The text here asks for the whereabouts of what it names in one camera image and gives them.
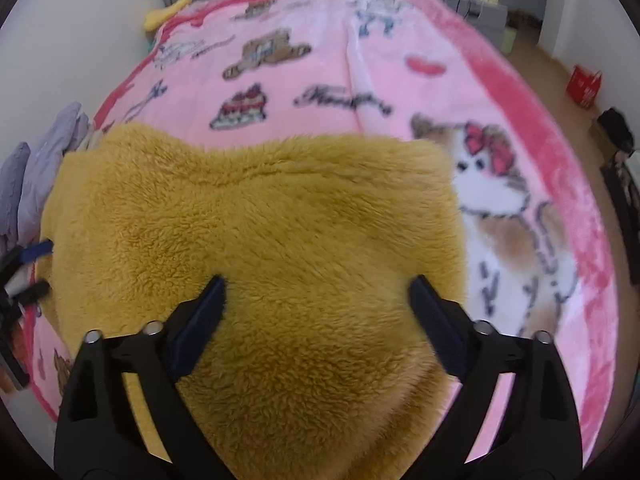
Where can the lilac cloth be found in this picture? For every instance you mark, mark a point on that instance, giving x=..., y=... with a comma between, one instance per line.
x=42, y=170

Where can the red shopping bag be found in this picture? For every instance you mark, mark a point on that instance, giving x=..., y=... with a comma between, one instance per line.
x=584, y=85

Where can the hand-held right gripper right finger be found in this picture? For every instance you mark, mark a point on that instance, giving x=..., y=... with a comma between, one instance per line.
x=440, y=325

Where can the yellow plush toy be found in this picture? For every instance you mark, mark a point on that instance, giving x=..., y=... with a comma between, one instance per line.
x=162, y=12

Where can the pink printed blanket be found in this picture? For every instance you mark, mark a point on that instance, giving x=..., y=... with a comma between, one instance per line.
x=360, y=90

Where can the cluttered grey nightstand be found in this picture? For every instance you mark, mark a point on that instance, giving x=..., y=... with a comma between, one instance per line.
x=475, y=2

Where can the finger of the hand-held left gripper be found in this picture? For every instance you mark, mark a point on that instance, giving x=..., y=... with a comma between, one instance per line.
x=37, y=251
x=32, y=291

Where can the yellow fleece garment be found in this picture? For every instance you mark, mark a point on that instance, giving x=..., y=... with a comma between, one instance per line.
x=270, y=270

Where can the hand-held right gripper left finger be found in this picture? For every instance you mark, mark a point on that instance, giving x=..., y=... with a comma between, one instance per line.
x=200, y=325

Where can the black bag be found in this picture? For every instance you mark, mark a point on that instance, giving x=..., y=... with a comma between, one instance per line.
x=616, y=127

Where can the pale green bin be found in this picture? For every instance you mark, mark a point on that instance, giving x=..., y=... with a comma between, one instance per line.
x=507, y=40

